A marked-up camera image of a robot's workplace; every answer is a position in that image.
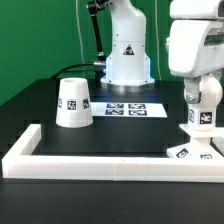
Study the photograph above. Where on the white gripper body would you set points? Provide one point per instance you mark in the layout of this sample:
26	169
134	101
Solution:
196	47

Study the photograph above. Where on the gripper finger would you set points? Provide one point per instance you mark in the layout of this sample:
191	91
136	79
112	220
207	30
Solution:
192	91

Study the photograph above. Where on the white lamp bulb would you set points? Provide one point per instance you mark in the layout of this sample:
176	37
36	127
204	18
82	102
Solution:
202	116

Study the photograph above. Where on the white lamp base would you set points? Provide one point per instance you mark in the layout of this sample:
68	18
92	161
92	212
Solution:
199	147

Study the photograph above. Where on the white lamp shade cone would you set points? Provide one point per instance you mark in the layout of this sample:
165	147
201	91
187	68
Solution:
74	107

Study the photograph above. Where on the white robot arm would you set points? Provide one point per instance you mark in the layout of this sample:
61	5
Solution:
128	66

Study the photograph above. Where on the paper sheet with markers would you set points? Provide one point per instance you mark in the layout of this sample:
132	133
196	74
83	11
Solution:
109	109

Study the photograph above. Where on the white U-shaped fence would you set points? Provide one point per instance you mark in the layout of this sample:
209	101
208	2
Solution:
21	162

